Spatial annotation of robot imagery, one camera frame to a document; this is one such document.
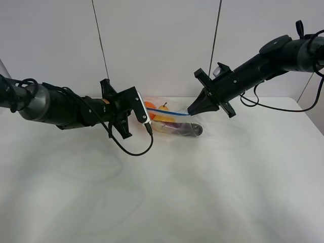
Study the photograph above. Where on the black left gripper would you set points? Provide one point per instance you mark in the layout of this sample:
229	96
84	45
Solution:
113	107

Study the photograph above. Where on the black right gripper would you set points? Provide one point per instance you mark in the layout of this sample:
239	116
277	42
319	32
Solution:
219	91

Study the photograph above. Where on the clear zip bag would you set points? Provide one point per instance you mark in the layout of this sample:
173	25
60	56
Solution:
178	110

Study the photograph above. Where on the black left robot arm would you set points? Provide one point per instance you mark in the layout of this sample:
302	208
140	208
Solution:
60	106

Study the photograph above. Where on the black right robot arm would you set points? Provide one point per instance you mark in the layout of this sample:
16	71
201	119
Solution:
276	58

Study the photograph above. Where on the dark purple eggplant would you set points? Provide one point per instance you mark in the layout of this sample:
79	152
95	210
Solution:
180	129

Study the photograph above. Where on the orange fruit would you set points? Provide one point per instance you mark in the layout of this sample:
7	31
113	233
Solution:
150	106

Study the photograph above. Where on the yellow pear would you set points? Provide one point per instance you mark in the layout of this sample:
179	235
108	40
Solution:
163	117

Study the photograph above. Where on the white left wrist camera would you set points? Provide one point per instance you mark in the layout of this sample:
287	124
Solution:
140	110

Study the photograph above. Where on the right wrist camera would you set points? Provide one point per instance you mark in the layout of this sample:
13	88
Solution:
221	69

